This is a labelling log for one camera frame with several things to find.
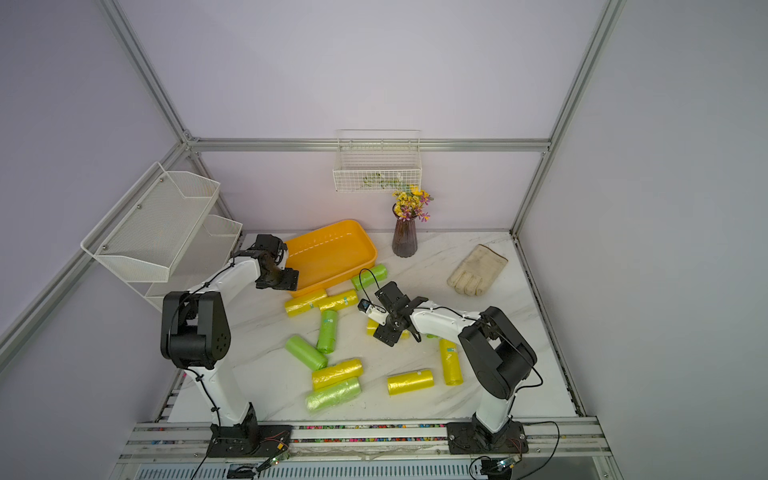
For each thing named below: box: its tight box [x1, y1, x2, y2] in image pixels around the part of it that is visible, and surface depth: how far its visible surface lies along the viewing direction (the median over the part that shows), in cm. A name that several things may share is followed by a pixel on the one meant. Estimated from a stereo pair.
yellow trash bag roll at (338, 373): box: [312, 359, 364, 391], surface depth 83 cm
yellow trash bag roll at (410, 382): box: [387, 369, 435, 396], surface depth 81 cm
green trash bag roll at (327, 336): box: [316, 309, 338, 354], surface depth 92 cm
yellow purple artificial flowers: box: [392, 184, 434, 222], surface depth 97 cm
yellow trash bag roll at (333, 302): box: [318, 289, 359, 311], surface depth 98 cm
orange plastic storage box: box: [285, 220, 378, 298], surface depth 117 cm
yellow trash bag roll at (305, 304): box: [284, 289, 328, 317], surface depth 98 cm
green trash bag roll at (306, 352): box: [285, 335, 328, 371], surface depth 87 cm
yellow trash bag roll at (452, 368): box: [440, 338, 464, 386], surface depth 85 cm
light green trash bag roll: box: [305, 377, 362, 414], surface depth 78 cm
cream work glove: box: [447, 244, 509, 296], surface depth 110 cm
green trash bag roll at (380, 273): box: [351, 264, 388, 291], surface depth 104 cm
